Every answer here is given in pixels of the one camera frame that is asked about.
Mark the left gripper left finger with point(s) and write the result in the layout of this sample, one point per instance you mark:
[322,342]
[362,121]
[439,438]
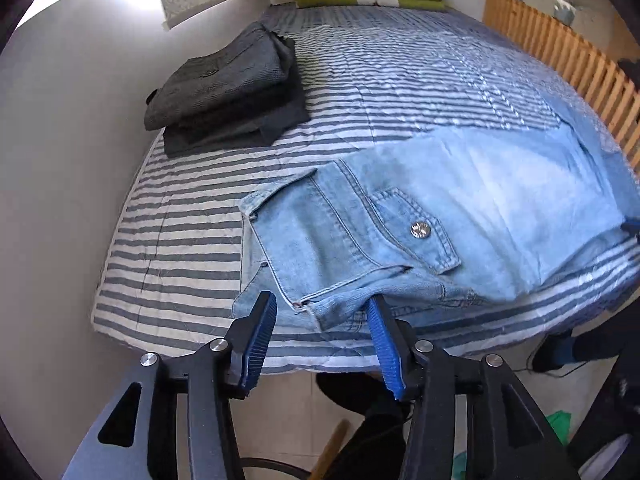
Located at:
[135,435]

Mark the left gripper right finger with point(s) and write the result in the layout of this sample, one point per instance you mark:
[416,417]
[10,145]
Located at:
[508,436]

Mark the light blue denim jeans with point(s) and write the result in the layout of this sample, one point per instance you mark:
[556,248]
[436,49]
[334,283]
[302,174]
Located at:
[456,220]

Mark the blue white striped quilt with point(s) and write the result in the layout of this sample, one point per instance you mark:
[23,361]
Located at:
[371,77]

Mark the black folded garment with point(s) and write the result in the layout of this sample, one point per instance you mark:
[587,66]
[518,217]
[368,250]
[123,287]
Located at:
[253,121]

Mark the grey tweed folded garment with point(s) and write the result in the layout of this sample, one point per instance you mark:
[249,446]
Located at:
[256,60]

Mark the wooden slatted headboard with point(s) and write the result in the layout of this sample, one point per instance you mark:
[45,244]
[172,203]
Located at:
[600,81]

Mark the small potted plant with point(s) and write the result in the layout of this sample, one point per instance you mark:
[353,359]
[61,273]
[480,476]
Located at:
[565,11]

